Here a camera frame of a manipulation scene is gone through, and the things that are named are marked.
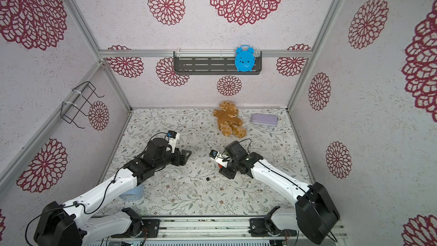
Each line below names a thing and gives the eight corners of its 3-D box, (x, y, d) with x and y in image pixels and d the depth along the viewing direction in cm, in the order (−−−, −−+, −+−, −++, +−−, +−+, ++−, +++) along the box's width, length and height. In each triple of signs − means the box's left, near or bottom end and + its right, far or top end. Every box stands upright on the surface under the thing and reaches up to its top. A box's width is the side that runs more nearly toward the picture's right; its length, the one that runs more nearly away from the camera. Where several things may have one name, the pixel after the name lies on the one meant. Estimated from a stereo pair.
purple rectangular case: (251, 124, 115) (252, 120, 111) (251, 116, 119) (252, 112, 116) (276, 127, 113) (278, 123, 110) (276, 119, 118) (277, 114, 114)
